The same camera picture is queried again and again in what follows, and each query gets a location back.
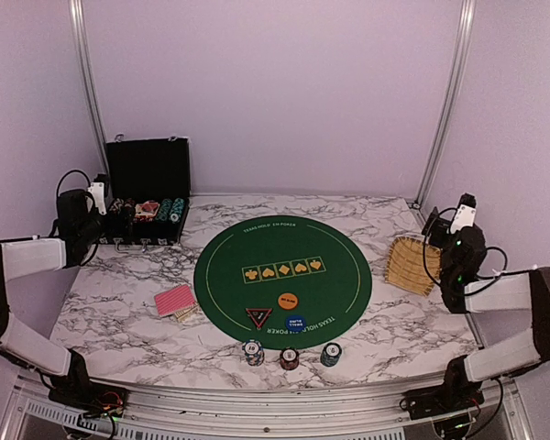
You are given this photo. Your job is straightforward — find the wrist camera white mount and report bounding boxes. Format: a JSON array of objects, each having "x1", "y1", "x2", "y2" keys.
[
  {"x1": 88, "y1": 173, "x2": 110, "y2": 215},
  {"x1": 449, "y1": 193, "x2": 477, "y2": 235}
]

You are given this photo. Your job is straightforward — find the red backed card deck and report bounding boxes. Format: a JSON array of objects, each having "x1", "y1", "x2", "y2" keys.
[{"x1": 154, "y1": 285, "x2": 196, "y2": 317}]

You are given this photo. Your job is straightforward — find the round green poker mat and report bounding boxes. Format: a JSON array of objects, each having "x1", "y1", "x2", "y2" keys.
[{"x1": 193, "y1": 215, "x2": 373, "y2": 350}]

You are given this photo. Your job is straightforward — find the card decks in case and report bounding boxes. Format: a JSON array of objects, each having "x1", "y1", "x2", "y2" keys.
[{"x1": 133, "y1": 201, "x2": 160, "y2": 223}]

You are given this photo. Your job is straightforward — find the brown black chip stack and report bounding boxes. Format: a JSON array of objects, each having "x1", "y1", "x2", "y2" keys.
[{"x1": 279, "y1": 347, "x2": 299, "y2": 370}]

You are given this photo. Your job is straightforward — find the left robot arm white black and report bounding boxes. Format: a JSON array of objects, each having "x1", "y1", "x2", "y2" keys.
[{"x1": 0, "y1": 189, "x2": 103, "y2": 408}]

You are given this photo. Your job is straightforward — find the left aluminium frame post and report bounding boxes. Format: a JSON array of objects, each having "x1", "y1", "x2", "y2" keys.
[{"x1": 69, "y1": 0, "x2": 109, "y2": 173}]

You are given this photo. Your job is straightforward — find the orange big blind button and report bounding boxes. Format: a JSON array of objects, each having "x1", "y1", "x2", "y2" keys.
[{"x1": 278, "y1": 292, "x2": 299, "y2": 310}]

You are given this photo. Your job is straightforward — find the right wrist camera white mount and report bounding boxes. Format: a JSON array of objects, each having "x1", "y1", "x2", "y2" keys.
[{"x1": 449, "y1": 193, "x2": 477, "y2": 235}]

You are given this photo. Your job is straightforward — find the black poker chip case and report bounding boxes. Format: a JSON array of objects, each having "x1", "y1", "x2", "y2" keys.
[{"x1": 100, "y1": 137, "x2": 192, "y2": 247}]

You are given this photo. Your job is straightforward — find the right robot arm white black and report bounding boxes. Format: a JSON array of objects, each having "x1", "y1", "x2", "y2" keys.
[{"x1": 435, "y1": 226, "x2": 550, "y2": 411}]

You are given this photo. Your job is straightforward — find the aluminium frame post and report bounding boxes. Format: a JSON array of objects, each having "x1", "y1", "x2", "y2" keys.
[
  {"x1": 412, "y1": 0, "x2": 477, "y2": 209},
  {"x1": 69, "y1": 0, "x2": 109, "y2": 173}
]

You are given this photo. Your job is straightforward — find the front aluminium rail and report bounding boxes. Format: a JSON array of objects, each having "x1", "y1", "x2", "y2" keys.
[{"x1": 0, "y1": 372, "x2": 534, "y2": 439}]

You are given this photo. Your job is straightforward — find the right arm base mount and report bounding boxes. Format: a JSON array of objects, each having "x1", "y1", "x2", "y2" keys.
[{"x1": 399, "y1": 385, "x2": 485, "y2": 420}]

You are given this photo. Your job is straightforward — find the blue tan chip row in case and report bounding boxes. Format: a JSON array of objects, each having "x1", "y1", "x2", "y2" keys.
[{"x1": 108, "y1": 198, "x2": 124, "y2": 217}]

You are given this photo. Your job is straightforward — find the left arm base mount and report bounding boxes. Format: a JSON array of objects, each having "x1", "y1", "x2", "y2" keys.
[{"x1": 49, "y1": 382, "x2": 128, "y2": 418}]

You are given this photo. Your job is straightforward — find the blue small blind button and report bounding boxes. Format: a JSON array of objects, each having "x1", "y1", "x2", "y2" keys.
[{"x1": 285, "y1": 315, "x2": 306, "y2": 333}]

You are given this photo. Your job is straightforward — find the right aluminium frame post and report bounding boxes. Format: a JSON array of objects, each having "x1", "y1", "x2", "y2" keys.
[{"x1": 412, "y1": 0, "x2": 477, "y2": 209}]

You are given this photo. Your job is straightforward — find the teal chip row in case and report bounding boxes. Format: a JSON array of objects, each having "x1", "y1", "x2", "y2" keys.
[{"x1": 169, "y1": 198, "x2": 185, "y2": 224}]

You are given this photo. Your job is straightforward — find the blue white chip stack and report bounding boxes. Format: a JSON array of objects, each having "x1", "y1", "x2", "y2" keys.
[{"x1": 242, "y1": 339, "x2": 264, "y2": 367}]

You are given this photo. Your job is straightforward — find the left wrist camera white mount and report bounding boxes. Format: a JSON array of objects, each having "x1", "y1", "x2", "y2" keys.
[{"x1": 88, "y1": 173, "x2": 110, "y2": 215}]

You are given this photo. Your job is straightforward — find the teal black chip stack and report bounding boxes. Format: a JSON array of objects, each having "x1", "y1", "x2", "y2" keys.
[{"x1": 320, "y1": 342, "x2": 342, "y2": 368}]

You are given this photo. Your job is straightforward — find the green chip row in case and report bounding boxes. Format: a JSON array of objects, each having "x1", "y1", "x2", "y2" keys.
[{"x1": 156, "y1": 198, "x2": 173, "y2": 222}]

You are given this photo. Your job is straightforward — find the woven bamboo tray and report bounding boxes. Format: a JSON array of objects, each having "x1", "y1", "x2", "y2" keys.
[{"x1": 384, "y1": 236, "x2": 441, "y2": 297}]

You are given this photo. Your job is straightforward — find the black red triangle dealer button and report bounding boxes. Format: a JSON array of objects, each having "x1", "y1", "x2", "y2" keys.
[{"x1": 245, "y1": 308, "x2": 273, "y2": 331}]

